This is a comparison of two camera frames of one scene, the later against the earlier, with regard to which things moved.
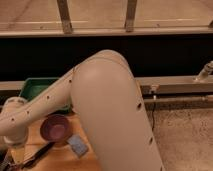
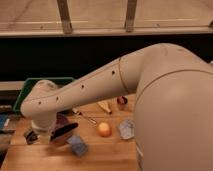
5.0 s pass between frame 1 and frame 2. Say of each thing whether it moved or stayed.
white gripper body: moved
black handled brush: moved
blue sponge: stayed
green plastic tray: stayed
